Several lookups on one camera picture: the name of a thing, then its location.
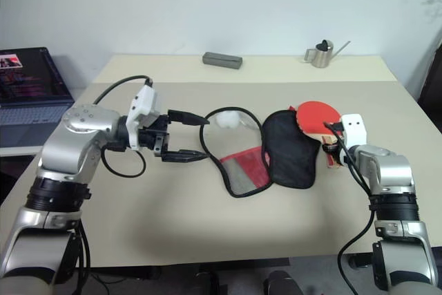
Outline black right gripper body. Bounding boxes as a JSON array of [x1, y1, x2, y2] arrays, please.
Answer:
[[331, 128, 348, 166]]

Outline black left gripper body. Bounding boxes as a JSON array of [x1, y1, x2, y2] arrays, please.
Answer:
[[137, 110, 172, 161]]

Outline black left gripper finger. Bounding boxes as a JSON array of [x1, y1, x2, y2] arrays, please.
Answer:
[[161, 149, 207, 164], [167, 109, 211, 126]]

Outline red table tennis paddle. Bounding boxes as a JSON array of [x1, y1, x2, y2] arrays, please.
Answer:
[[292, 100, 346, 170]]

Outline red and black paddle case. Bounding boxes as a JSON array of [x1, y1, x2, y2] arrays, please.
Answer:
[[199, 106, 323, 198]]

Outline grey rectangular box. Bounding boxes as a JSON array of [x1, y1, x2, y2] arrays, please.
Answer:
[[202, 51, 243, 70]]

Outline silver metal watering can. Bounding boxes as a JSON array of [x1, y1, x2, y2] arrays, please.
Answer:
[[303, 39, 352, 68]]

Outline dark chair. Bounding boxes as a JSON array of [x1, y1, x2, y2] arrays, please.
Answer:
[[416, 43, 442, 127]]

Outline black rounded shape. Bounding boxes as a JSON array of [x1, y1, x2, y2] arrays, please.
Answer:
[[194, 268, 222, 295]]

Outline dark blue open laptop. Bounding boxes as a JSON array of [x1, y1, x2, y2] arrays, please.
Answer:
[[0, 46, 76, 148]]

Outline dark grey rounded shape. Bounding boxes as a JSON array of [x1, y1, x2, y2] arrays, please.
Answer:
[[263, 269, 302, 295]]

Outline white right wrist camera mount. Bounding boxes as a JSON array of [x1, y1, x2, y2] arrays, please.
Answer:
[[340, 113, 367, 149]]

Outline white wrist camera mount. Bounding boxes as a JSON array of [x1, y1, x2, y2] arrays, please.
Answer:
[[340, 113, 367, 149], [125, 84, 162, 151]]

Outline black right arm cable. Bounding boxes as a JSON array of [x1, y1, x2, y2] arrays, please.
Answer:
[[330, 125, 377, 295]]

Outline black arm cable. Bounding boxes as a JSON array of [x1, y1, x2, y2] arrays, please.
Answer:
[[92, 75, 155, 179], [330, 125, 377, 295]]

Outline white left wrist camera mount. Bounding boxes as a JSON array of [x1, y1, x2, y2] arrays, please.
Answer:
[[125, 84, 162, 151]]

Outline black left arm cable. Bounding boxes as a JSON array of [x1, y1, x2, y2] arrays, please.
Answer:
[[92, 75, 155, 179]]

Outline black table frame bar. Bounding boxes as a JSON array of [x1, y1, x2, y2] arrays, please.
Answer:
[[86, 256, 291, 280]]

